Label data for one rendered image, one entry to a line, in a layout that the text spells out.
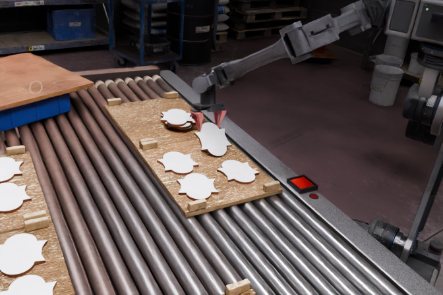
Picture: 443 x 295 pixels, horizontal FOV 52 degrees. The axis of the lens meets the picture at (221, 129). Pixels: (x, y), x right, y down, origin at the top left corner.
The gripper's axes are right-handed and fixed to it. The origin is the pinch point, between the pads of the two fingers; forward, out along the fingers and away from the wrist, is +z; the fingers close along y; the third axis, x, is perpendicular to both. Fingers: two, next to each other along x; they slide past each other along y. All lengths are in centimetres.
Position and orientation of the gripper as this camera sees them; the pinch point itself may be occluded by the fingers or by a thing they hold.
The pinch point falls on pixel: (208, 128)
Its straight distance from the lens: 168.5
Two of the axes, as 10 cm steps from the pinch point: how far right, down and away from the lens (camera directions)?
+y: 8.6, -1.2, 4.9
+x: -5.1, -1.8, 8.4
